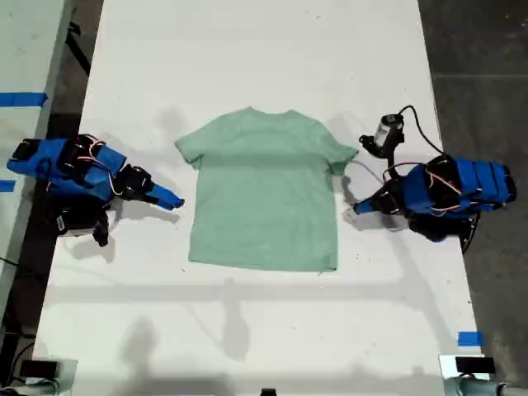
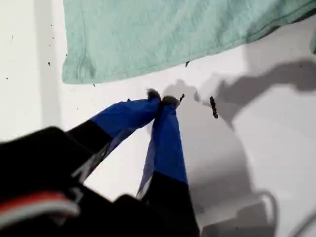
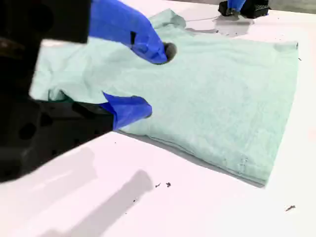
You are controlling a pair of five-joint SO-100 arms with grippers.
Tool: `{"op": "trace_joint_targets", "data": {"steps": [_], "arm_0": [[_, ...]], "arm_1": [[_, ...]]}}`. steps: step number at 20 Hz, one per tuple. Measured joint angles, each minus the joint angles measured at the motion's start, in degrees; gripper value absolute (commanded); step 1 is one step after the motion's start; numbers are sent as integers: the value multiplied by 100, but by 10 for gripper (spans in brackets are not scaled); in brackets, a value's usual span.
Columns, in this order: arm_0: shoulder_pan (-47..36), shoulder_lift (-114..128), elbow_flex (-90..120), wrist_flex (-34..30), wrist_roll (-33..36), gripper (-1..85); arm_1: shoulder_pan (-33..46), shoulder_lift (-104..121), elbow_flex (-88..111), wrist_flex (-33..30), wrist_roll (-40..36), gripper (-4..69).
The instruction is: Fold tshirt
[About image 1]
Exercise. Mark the shiny metal plate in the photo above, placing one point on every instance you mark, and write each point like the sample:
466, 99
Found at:
447, 371
68, 379

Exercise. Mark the square blue tape patch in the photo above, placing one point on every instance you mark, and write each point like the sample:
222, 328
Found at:
470, 338

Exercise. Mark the pale green T-shirt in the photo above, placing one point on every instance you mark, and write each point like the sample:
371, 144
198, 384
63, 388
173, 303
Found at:
264, 185

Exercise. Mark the short blue tape strip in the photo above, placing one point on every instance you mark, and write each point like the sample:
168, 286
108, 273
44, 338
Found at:
7, 186

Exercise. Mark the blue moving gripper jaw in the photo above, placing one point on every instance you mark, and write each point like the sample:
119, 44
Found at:
152, 200
367, 203

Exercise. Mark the black table strut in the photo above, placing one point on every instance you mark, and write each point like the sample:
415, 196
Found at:
78, 45

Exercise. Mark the small black box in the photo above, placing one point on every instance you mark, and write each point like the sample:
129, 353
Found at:
39, 368
474, 365

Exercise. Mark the pale side table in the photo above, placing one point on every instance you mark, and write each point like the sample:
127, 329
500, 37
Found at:
24, 49

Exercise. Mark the long blue tape strip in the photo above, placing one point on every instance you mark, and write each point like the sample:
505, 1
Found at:
22, 99

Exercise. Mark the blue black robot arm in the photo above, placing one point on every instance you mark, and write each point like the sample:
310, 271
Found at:
474, 185
62, 165

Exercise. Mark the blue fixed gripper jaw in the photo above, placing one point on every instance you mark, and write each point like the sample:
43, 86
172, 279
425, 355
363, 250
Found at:
165, 194
369, 210

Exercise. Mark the black camera box with label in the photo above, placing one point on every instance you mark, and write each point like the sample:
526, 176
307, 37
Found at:
70, 222

